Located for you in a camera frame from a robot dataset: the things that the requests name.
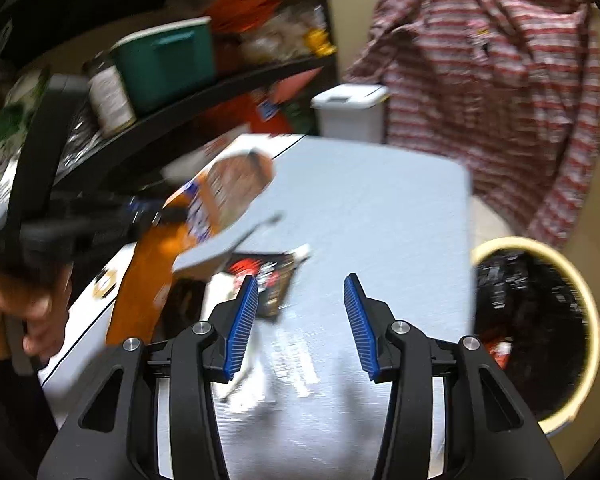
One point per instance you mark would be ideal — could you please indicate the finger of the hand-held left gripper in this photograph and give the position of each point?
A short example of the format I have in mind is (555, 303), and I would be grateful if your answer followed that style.
(105, 210)
(90, 237)

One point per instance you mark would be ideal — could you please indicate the yellow rimmed trash bin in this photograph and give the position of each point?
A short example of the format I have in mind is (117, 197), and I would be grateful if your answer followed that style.
(592, 310)

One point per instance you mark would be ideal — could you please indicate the red plaid shirt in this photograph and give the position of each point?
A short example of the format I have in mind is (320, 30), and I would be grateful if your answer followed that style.
(480, 85)

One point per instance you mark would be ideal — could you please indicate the orange sack blue label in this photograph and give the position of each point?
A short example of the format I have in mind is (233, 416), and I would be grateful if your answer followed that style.
(260, 105)

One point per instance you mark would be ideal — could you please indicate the dark plastic bag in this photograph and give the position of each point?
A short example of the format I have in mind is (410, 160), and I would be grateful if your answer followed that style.
(80, 135)

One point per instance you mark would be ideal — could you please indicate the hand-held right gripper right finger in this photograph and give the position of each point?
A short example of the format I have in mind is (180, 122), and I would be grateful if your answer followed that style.
(360, 330)

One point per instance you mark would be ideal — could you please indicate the person's left hand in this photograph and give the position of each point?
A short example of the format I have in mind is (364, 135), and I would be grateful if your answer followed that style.
(40, 315)

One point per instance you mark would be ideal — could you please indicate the orange snack bag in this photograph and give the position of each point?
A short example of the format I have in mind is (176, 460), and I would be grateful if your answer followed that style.
(145, 270)

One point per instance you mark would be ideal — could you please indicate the black bin liner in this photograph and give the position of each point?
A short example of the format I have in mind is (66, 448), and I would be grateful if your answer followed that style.
(530, 310)

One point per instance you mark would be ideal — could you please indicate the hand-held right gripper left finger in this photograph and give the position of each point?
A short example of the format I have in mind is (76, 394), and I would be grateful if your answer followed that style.
(242, 330)

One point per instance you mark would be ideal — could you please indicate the red long carton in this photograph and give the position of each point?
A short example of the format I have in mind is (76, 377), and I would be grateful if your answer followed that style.
(499, 345)

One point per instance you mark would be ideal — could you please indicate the labelled tin can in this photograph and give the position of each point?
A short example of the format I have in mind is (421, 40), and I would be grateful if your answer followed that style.
(111, 95)

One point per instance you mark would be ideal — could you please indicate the black red printed packet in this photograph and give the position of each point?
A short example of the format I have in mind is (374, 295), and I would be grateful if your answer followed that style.
(267, 280)

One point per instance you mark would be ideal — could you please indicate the red orange crinkled bag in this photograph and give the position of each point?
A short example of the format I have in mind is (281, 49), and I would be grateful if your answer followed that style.
(242, 12)

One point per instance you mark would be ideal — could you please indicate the green plastic container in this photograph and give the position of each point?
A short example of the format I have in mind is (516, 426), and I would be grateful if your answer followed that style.
(165, 65)

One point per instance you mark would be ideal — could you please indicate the black metal shelf rack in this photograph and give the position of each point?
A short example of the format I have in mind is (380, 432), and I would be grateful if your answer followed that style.
(190, 110)

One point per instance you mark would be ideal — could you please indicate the translucent white plastic bag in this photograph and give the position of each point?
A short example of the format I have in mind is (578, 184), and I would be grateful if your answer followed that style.
(280, 40)

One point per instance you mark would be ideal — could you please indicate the white lidded bin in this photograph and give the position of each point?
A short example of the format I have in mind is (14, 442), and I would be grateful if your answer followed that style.
(350, 110)

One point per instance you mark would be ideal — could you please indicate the green white food package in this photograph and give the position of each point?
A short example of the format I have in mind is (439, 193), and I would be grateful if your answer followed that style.
(2, 130)

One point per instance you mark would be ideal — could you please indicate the yellow figurine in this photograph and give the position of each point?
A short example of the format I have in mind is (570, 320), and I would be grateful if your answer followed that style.
(321, 42)

